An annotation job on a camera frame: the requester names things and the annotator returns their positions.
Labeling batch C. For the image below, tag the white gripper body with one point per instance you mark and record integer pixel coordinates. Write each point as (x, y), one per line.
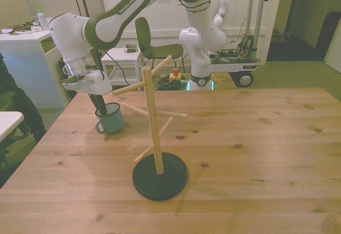
(93, 84)

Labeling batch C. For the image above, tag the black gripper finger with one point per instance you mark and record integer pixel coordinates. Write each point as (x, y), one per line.
(95, 100)
(102, 104)

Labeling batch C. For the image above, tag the blue enamel mug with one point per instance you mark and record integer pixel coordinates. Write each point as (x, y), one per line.
(114, 124)

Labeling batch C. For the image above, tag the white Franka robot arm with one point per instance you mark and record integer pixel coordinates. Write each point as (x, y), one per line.
(128, 4)

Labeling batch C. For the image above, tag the wooden mug tree black base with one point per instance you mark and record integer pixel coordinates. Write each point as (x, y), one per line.
(153, 111)

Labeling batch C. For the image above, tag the black case with orange note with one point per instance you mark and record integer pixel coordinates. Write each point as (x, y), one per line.
(71, 94)

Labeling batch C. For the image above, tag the small white side table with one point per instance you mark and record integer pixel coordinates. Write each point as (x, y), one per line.
(125, 55)

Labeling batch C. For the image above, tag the small grey device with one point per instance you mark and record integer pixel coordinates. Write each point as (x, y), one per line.
(130, 48)

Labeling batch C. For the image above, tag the dark green chair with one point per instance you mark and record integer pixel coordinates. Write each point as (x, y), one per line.
(144, 34)

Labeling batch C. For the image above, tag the person in dark clothing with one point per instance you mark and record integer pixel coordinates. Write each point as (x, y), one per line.
(21, 106)

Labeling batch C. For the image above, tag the white desk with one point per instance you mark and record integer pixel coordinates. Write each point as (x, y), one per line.
(24, 55)

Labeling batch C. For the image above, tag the yellow emergency stop button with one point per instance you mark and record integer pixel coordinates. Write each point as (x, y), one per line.
(175, 75)

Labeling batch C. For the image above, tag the small white box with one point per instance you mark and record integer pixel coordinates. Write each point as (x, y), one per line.
(36, 28)

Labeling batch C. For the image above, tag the clear plastic bottle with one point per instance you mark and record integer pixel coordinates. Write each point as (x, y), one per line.
(43, 20)

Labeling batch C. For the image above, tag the white rounded table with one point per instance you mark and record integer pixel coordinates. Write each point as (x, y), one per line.
(9, 120)

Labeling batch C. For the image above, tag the white wheeled cart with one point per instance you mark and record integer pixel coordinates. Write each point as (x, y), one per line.
(234, 67)

